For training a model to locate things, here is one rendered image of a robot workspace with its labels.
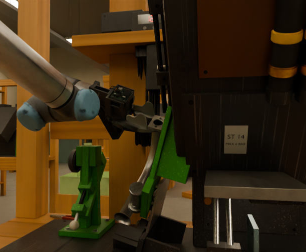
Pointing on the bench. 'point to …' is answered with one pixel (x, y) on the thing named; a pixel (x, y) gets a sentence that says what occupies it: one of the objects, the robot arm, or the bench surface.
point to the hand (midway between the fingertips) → (155, 127)
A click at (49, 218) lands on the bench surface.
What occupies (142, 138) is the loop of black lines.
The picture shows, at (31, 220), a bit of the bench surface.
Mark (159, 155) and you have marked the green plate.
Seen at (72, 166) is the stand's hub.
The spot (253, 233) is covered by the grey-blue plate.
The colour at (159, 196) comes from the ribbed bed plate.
